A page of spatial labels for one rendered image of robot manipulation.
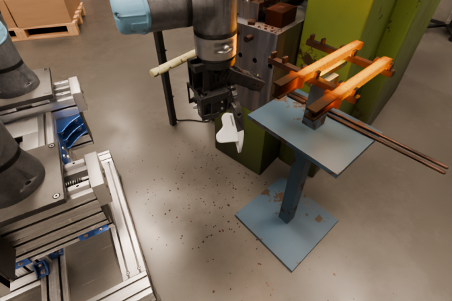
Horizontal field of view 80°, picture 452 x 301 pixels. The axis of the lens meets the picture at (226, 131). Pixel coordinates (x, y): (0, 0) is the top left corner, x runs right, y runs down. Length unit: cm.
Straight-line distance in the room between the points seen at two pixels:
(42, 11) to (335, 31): 337
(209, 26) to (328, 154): 65
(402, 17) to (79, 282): 187
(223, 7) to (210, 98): 16
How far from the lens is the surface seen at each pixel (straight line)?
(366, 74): 88
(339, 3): 128
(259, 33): 124
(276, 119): 106
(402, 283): 165
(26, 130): 119
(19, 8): 404
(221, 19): 45
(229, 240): 151
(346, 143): 104
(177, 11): 43
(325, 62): 90
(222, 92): 52
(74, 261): 140
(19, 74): 119
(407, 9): 167
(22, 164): 79
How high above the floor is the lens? 136
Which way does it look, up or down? 42 degrees down
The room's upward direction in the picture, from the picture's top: straight up
